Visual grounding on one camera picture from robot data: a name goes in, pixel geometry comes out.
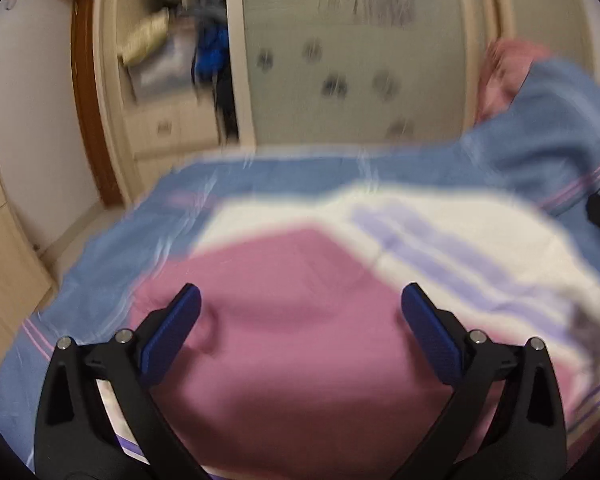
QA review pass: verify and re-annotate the brown wooden door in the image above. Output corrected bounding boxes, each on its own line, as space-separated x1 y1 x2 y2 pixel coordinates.
70 0 127 207

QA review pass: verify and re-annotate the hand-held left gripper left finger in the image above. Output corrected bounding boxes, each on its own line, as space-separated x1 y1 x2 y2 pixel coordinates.
34 283 213 480

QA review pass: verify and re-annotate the beige wardrobe drawer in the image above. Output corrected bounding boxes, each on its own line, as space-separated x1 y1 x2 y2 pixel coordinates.
126 102 222 155
134 146 233 183

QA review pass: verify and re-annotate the frosted plain sliding door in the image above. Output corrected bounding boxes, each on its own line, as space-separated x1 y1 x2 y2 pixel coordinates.
495 0 597 68

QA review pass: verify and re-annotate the bright blue garment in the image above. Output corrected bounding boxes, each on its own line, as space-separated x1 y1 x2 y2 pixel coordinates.
191 15 231 82

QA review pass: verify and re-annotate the black hanging garment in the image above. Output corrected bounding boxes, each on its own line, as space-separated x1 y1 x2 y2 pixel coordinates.
212 74 242 145

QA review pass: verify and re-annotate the pink quilt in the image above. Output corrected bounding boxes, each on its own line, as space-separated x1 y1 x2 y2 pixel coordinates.
474 37 556 126

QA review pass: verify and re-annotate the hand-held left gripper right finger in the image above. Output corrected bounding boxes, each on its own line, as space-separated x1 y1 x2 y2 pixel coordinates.
395 282 567 480

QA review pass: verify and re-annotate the frosted floral sliding door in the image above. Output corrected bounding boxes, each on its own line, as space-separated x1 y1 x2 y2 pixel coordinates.
226 0 483 147

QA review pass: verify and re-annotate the beige wooden wardrobe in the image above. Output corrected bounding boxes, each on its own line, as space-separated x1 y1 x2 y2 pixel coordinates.
91 0 600 207

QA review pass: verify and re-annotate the blue plaid bed sheet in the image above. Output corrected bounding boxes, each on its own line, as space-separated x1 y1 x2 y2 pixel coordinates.
0 57 600 480

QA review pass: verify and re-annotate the light wooden cabinet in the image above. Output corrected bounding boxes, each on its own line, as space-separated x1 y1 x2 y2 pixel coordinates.
0 156 57 393

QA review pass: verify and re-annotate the yellow crumpled cloth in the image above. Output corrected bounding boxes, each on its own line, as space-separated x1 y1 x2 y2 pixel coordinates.
119 7 172 67

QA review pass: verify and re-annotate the white and pink hooded jacket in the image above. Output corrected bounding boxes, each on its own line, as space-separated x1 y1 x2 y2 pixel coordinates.
129 180 600 480

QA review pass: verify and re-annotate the grey clothes pile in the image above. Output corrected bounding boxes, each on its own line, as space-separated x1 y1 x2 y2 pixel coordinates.
179 0 227 26

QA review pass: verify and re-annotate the clear plastic storage box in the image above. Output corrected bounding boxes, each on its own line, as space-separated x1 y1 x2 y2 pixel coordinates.
129 35 201 103

